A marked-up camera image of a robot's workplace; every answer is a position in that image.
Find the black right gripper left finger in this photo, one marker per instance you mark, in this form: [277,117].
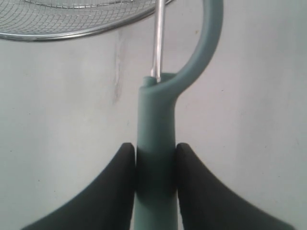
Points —
[105,204]

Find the steel wire mesh basket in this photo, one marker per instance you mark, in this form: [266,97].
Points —
[60,20]

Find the teal handled peeler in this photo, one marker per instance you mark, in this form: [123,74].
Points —
[155,206]

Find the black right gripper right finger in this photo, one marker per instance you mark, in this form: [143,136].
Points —
[207,204]

